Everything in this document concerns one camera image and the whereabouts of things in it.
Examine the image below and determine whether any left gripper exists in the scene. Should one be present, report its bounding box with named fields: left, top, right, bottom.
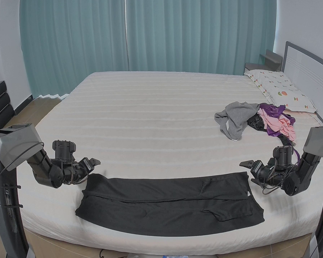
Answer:
left=75, top=157, right=101, bottom=181

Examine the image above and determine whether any white printed pillow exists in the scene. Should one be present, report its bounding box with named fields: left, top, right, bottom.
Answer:
left=244, top=69, right=317, bottom=113

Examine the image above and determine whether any bed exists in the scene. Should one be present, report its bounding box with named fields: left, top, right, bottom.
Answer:
left=12, top=40, right=323, bottom=255

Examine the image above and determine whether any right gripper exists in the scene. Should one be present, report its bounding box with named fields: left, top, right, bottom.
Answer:
left=240, top=159, right=275, bottom=186

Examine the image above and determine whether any black long-sleeved top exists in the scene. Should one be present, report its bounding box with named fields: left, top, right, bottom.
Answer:
left=75, top=172, right=265, bottom=237

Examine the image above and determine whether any grey bedside table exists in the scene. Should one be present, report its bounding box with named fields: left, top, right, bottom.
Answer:
left=244, top=50, right=282, bottom=72

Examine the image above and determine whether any grey knitted garment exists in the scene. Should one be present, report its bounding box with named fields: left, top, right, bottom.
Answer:
left=215, top=102, right=259, bottom=140

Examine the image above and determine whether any blue-green curtain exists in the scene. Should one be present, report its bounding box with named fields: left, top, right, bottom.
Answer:
left=126, top=0, right=276, bottom=76
left=20, top=0, right=130, bottom=97

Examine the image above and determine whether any pile of clothes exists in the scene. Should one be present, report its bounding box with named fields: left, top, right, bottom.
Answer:
left=247, top=103, right=303, bottom=163

